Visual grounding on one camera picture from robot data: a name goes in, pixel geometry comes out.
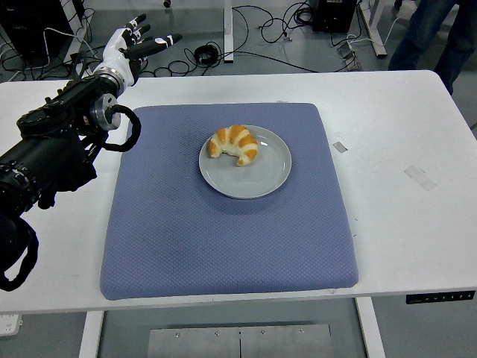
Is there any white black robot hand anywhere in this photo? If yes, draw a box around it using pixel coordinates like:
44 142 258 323
97 13 183 87

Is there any golden croissant bread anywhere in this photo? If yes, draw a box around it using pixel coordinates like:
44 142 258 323
206 124 259 166

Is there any grey round plate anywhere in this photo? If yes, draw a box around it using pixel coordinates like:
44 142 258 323
198 125 293 201

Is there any grey metal plate with screws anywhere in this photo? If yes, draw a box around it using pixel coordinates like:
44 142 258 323
147 323 332 358

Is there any white floor power strip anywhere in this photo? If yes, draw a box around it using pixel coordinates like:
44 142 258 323
70 53 94 80

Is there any black computer tower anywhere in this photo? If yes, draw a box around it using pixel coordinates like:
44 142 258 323
0 0 85 59

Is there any blue quilted mat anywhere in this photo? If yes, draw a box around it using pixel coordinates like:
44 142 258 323
99 102 360 302

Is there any black floor box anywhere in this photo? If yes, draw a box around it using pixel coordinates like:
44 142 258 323
312 0 358 33

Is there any grey metal floor pedal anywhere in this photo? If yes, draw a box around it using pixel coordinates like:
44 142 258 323
336 40 363 72

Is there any white desk leg with foot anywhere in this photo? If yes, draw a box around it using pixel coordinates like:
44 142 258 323
357 0 388 58

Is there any white table leg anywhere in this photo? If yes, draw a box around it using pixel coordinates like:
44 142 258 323
354 298 387 358
78 311 105 358

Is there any person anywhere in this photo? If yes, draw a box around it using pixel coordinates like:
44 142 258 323
387 0 477 96

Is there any large grey tape strip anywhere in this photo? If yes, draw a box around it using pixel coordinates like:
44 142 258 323
403 165 438 192

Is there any black table control panel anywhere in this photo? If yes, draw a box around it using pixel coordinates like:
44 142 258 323
405 291 476 306

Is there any white floor cable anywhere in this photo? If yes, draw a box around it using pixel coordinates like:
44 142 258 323
42 26 96 55

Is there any coiled black cable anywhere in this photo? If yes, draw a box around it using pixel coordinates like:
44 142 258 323
193 43 221 65

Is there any long black floor cable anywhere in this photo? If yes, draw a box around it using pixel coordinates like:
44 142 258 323
214 50 321 74

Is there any white wall socket strip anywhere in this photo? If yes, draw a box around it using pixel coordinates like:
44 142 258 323
0 314 22 337

